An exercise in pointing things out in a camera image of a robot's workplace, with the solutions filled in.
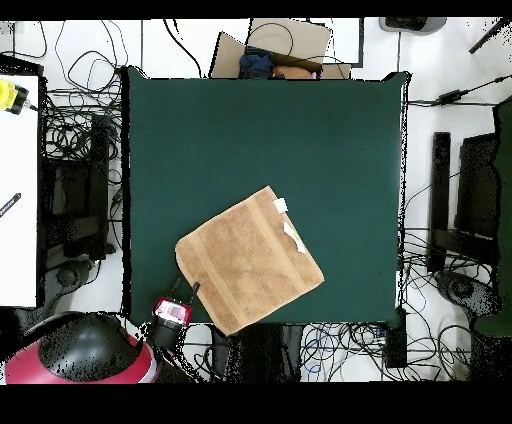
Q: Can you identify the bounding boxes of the tan terry towel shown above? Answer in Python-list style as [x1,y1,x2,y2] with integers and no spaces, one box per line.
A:
[174,185,326,337]

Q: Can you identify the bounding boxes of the black flat bar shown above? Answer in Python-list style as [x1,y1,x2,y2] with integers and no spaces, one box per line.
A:
[426,131,451,273]

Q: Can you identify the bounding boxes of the grey stand foot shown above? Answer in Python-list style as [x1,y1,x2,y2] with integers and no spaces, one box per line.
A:
[46,258,97,297]
[434,270,501,321]

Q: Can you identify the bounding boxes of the dark green table cloth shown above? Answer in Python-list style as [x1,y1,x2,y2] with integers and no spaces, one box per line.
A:
[120,65,413,327]

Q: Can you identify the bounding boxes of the white desk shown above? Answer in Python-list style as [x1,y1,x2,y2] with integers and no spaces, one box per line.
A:
[0,74,40,308]

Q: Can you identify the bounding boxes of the black marker pen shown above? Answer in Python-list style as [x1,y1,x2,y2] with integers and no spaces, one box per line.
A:
[0,192,22,219]

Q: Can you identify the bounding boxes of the navy blue garment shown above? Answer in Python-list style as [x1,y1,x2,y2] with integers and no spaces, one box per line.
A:
[238,46,276,80]

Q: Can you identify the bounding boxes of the orange garment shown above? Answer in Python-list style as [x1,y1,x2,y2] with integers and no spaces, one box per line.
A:
[272,64,314,80]

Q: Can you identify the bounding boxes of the yellow and black tool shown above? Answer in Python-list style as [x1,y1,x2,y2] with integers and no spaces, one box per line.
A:
[0,78,30,116]

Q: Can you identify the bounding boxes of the brown cardboard box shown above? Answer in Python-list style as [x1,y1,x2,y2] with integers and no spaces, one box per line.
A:
[208,17,353,80]

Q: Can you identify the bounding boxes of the black square panel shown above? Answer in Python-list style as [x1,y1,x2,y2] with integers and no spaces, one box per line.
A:
[455,133,501,241]

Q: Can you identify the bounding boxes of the black power adapter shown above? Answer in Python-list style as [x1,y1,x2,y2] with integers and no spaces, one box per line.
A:
[436,88,470,106]

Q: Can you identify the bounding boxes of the green cloth on side table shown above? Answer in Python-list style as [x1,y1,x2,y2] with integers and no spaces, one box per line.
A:
[473,95,512,337]

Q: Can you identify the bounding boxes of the person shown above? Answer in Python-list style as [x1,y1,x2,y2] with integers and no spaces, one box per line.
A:
[378,16,448,36]

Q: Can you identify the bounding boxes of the black slanted rod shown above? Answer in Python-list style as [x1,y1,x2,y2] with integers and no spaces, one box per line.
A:
[468,17,512,55]

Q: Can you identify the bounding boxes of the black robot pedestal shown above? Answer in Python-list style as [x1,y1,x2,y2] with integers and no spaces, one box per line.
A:
[210,324,303,383]

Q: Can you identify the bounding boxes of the black metal stand frame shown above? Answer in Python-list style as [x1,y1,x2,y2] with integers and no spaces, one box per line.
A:
[41,113,111,261]

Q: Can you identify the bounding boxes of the white board with grey frame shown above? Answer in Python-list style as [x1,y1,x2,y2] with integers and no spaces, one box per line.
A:
[307,17,365,68]

